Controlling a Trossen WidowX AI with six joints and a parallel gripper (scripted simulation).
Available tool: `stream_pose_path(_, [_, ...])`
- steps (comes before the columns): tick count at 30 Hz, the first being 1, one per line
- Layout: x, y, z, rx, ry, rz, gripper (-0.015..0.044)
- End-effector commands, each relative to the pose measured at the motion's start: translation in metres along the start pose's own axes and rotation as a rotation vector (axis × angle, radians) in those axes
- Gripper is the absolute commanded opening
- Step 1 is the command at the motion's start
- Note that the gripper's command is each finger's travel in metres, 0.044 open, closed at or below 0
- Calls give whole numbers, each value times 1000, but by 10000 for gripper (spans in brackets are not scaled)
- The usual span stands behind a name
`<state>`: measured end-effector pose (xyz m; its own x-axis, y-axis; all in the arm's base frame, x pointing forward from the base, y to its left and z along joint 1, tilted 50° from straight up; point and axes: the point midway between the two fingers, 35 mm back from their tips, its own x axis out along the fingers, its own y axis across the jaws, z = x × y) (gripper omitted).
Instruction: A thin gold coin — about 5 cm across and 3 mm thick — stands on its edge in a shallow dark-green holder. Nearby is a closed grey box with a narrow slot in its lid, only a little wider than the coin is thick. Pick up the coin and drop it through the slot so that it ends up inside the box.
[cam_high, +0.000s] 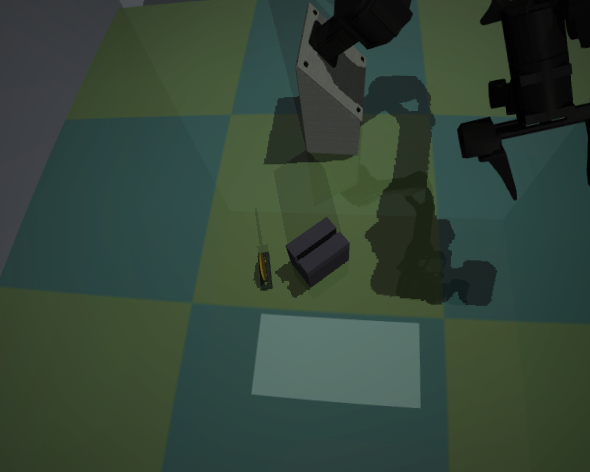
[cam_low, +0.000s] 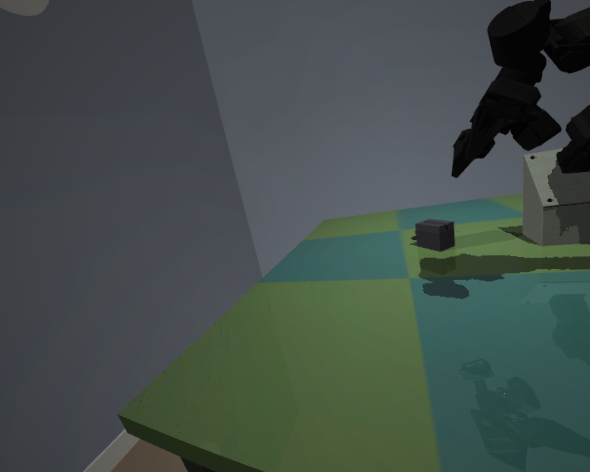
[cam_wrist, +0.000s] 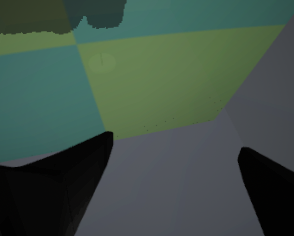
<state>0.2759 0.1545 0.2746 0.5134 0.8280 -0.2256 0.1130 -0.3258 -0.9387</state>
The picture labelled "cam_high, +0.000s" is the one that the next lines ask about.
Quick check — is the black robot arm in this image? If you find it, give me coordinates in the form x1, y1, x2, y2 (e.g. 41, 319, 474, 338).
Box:
309, 0, 590, 115

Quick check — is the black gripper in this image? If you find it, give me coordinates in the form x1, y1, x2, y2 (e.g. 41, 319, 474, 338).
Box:
457, 51, 590, 200

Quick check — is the gold coin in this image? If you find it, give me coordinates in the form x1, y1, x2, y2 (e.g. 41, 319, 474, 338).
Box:
259, 253, 267, 280

